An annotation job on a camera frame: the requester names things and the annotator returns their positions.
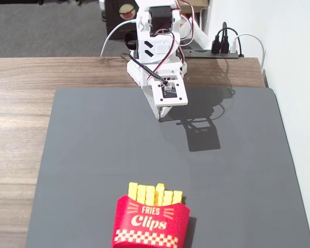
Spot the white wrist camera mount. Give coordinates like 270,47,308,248
148,78,189,107

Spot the white plug with cable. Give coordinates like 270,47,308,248
231,33,266,76

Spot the red fries clips box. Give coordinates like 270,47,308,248
110,195,191,248

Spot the grey mat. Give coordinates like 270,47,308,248
25,87,310,248

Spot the metallic chair leg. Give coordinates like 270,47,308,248
98,0,107,22

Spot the black power strip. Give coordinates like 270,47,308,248
182,48,245,60

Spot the yellow plastic fry clip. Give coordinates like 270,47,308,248
154,183,166,206
136,184,147,204
128,182,139,203
172,190,183,205
164,190,175,207
145,186,157,205

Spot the dark box with round logo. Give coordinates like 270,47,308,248
104,0,141,41

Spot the black plug with cable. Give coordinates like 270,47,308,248
220,26,240,54
211,21,228,55

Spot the white power cable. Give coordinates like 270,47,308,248
100,20,138,58

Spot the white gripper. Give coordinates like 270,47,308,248
127,55,189,120

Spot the white paper bag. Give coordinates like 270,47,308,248
180,17,210,50

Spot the black camera cable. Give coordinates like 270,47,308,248
120,53,169,86

